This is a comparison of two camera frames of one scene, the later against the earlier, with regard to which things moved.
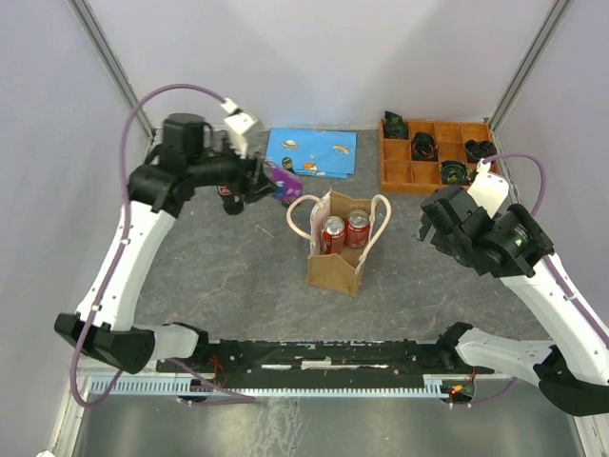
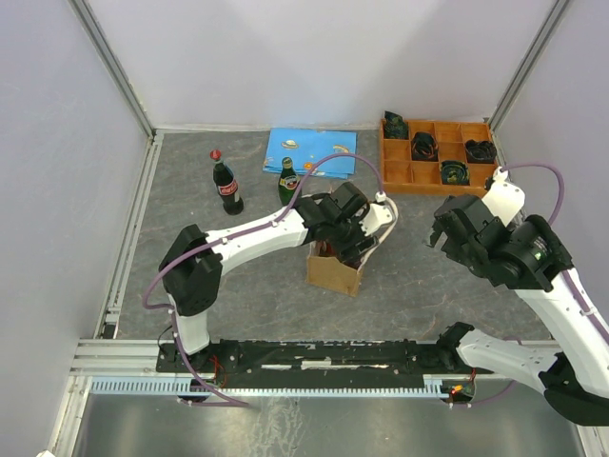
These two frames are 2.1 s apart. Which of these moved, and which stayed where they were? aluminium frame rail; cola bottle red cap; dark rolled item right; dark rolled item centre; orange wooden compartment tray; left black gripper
Moved: left black gripper; cola bottle red cap
Stayed: dark rolled item centre; orange wooden compartment tray; dark rolled item right; aluminium frame rail
